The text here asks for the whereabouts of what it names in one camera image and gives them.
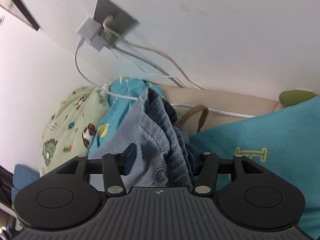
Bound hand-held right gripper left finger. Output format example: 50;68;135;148
54;143;137;197

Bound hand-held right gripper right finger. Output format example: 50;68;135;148
186;144;267;196

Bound blue denim jeans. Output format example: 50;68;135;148
89;87;209;188

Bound beige headboard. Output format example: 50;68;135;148
157;84;283;133

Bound green printed fleece blanket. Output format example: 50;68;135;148
39;86;110;177

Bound teal printed bed sheet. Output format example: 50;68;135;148
87;77;320;239

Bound blue covered chair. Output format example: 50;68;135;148
11;164;40;205

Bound green round object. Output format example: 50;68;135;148
279;89;314;108

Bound white charger adapter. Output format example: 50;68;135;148
89;34;106;52
76;16;100;42

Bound thin white cable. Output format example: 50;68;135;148
111;49;187;88

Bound thick white cable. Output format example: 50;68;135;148
74;39;257;118

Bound beige cable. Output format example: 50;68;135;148
102;16;205;90

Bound grey wall socket plate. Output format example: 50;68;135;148
92;0;140;49

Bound framed leaf wall picture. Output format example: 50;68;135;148
0;0;41;32

